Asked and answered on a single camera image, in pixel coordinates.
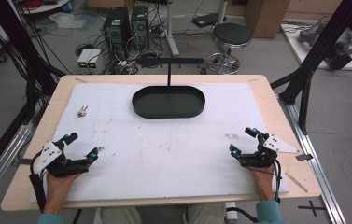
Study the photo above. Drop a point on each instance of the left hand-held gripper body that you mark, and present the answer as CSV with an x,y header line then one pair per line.
x,y
59,163

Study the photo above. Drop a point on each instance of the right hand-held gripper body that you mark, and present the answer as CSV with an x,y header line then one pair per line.
x,y
265,154

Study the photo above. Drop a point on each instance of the person's left hand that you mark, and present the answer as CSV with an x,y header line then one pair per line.
x,y
58,188

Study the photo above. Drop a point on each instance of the person's right hand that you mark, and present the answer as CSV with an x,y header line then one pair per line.
x,y
262,183

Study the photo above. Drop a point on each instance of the small silver metal piece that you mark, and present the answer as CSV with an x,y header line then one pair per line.
x,y
82,111

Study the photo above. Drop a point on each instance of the grey tape piece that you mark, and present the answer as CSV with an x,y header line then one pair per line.
x,y
304,157

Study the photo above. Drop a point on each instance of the thin wooden stick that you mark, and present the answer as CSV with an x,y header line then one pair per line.
x,y
296,182

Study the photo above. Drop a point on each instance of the white power strip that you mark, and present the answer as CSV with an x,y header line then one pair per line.
x,y
231,213

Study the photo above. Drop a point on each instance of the person's right leg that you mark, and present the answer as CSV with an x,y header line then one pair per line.
x,y
206,214

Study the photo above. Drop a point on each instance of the white foam mat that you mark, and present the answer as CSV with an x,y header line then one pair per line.
x,y
164,161

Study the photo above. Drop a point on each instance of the white power supply unit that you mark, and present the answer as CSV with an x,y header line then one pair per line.
x,y
83,59
95,59

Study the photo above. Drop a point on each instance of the black stand with oval tray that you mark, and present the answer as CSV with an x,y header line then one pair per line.
x,y
168,104

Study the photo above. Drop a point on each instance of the white floor board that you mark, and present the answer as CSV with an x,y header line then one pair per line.
x,y
292,40

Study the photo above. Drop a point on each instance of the black round stool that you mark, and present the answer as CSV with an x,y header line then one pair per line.
x,y
231,34

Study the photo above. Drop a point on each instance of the brown cardboard box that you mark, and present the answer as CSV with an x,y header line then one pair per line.
x,y
265,17

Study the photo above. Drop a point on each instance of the clear plastic sheet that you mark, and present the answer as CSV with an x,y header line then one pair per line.
x,y
67,20

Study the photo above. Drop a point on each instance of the large black computer tower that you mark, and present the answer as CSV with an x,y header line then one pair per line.
x,y
116,29

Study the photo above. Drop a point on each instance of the flat black device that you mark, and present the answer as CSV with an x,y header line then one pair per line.
x,y
206,20

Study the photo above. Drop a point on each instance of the slim black computer tower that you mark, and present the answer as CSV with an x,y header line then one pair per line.
x,y
139,26

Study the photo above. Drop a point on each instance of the white desk leg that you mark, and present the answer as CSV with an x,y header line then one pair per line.
x,y
171,28

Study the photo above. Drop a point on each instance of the round white table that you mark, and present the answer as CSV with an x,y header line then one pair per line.
x,y
49,6

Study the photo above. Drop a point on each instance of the black metal frame post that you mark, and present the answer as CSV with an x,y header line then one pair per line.
x,y
323,40
18,46

